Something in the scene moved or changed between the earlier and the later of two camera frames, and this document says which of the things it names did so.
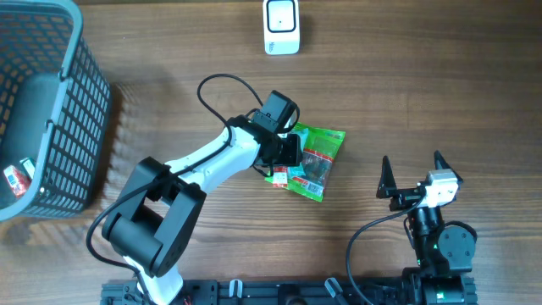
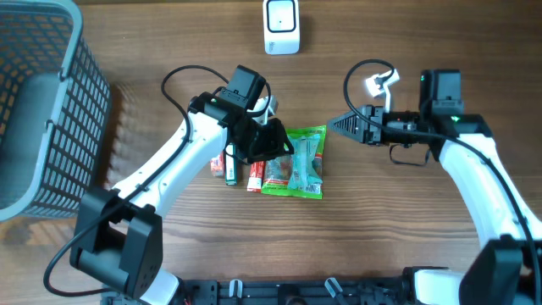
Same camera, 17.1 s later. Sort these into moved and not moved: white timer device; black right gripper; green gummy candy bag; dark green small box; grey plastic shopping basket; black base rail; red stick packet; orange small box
Moved: red stick packet; black right gripper; orange small box; dark green small box; green gummy candy bag
Not moved: black base rail; grey plastic shopping basket; white timer device
